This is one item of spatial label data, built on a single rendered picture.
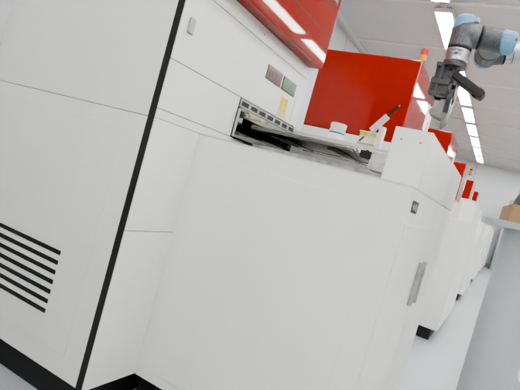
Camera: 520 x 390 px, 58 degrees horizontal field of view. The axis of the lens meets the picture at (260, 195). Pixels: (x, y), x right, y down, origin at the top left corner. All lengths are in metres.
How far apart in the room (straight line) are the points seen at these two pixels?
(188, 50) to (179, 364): 0.87
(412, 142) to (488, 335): 0.78
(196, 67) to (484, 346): 1.25
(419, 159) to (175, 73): 0.65
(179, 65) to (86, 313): 0.70
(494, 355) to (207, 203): 1.03
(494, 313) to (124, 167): 1.23
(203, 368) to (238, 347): 0.13
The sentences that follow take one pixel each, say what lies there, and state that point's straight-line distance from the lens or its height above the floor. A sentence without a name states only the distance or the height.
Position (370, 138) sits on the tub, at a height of 1.00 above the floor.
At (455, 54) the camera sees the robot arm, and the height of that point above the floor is 1.28.
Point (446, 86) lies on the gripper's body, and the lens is 1.64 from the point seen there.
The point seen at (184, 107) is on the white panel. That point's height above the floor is 0.87.
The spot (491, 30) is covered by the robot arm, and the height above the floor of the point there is 1.37.
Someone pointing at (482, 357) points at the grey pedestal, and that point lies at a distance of 1.77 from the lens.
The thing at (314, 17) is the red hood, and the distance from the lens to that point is 1.83.
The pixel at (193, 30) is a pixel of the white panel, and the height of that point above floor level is 1.07.
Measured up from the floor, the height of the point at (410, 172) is 0.86.
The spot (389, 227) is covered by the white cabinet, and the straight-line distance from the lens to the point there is 1.15.
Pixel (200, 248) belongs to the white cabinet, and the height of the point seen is 0.51.
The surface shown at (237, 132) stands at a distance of 1.55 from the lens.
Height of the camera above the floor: 0.75
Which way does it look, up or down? 2 degrees down
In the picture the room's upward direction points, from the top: 16 degrees clockwise
